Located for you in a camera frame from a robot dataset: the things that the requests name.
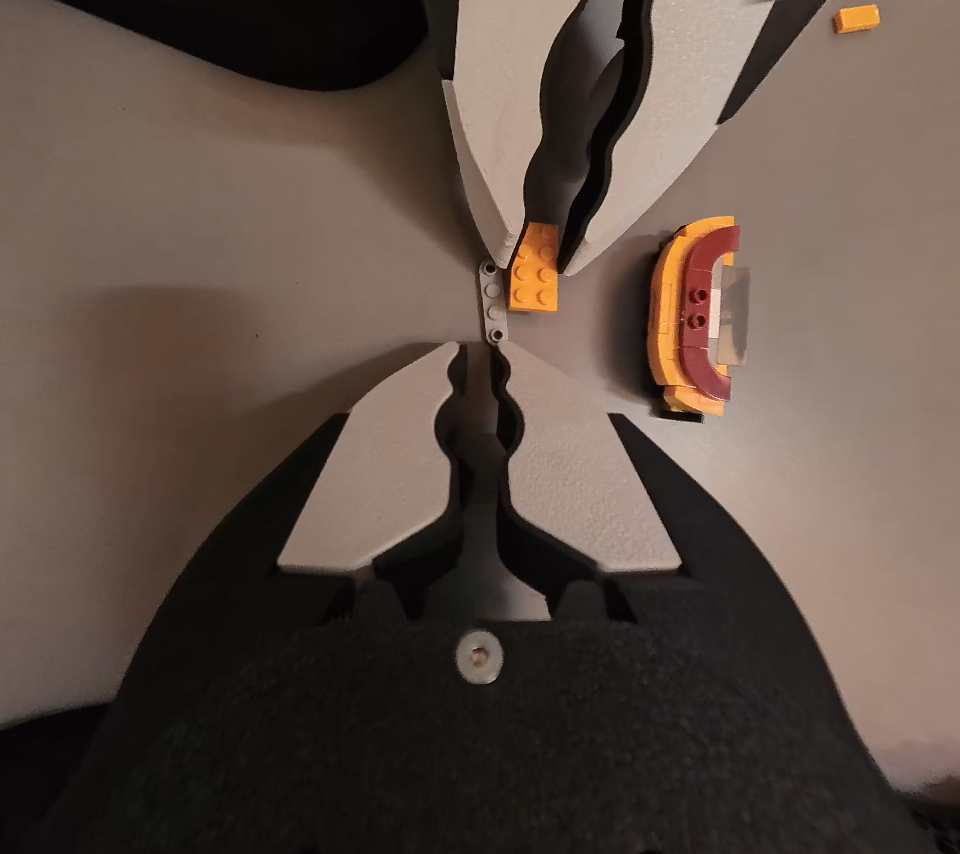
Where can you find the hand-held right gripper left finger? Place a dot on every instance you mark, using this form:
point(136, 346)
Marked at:
point(375, 486)

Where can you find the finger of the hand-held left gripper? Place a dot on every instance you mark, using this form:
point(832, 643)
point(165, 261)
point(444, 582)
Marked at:
point(510, 44)
point(675, 81)

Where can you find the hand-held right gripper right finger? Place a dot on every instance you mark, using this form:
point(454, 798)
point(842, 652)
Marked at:
point(585, 486)

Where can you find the curved orange dark red lego assembly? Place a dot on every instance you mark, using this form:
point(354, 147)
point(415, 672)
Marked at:
point(675, 314)

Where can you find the grey narrow lego plate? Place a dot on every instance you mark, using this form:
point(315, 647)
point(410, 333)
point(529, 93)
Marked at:
point(493, 303)

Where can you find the orange lego plate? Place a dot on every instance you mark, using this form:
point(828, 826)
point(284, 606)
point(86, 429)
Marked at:
point(534, 276)

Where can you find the person's right forearm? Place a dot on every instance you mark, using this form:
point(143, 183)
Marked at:
point(45, 786)

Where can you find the orange lego tile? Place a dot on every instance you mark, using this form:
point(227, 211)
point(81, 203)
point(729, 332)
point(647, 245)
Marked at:
point(856, 19)

